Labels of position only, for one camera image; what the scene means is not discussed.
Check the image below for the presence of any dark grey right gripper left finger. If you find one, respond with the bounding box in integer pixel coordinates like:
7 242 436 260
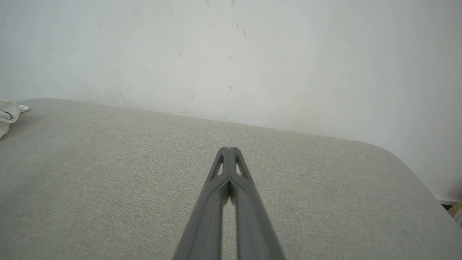
173 146 230 260

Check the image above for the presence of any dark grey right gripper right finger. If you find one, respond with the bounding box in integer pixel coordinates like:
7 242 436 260
228 146 286 260

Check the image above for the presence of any white shirt with grey seams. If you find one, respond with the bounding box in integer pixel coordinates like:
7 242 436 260
0 99 29 139

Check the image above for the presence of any grey fabric sofa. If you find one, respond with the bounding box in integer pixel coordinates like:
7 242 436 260
0 98 462 260

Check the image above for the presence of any yellow object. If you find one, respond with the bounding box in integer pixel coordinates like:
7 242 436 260
449 201 462 228

